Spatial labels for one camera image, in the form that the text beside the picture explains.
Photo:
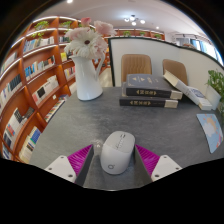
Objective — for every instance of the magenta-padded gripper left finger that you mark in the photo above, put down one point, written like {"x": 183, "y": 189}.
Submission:
{"x": 60, "y": 165}

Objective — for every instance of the window with curtains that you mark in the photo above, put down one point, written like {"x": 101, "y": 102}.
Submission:
{"x": 203, "y": 46}

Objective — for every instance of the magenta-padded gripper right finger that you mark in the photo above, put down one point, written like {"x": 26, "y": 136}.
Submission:
{"x": 165, "y": 165}

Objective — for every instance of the thick white book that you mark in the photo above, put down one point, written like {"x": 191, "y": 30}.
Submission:
{"x": 178, "y": 83}

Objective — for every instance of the tall wooden bookshelf unit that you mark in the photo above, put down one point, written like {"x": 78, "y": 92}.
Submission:
{"x": 26, "y": 83}

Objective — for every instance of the white jug vase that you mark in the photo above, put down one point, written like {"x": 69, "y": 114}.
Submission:
{"x": 87, "y": 81}

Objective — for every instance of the thick dark grey book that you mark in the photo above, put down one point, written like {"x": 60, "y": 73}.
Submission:
{"x": 148, "y": 85}
{"x": 146, "y": 102}

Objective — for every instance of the green plant in white pot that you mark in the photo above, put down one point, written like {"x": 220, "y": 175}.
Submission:
{"x": 215, "y": 85}

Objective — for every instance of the light blue printed mouse pad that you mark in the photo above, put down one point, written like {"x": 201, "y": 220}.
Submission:
{"x": 211, "y": 131}

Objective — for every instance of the wooden wall shelf with plants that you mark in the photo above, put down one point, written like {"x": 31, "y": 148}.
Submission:
{"x": 140, "y": 33}

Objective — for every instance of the white computer mouse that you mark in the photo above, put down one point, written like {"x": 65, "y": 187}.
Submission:
{"x": 116, "y": 153}

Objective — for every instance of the ceiling lamp with round bulbs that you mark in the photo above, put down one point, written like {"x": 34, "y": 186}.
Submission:
{"x": 133, "y": 20}

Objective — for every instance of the tan upholstered chair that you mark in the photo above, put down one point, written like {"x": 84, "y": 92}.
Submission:
{"x": 136, "y": 66}
{"x": 176, "y": 68}

